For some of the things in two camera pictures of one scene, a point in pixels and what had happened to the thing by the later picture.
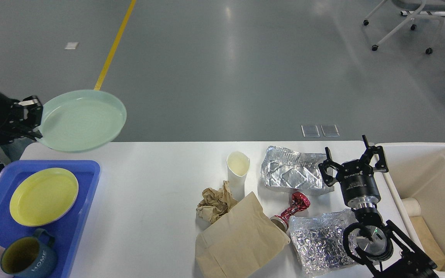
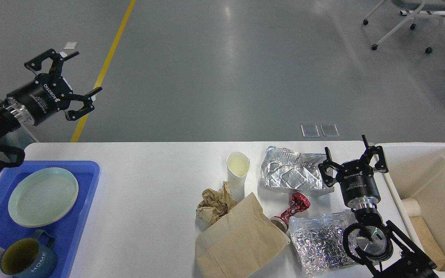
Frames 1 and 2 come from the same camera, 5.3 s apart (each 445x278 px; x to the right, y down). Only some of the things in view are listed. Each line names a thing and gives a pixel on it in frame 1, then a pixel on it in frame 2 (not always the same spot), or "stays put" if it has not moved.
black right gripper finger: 329,168 stays put
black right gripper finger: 381,166 stays put
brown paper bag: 240,242 stays put
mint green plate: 80,120 -> 42,196
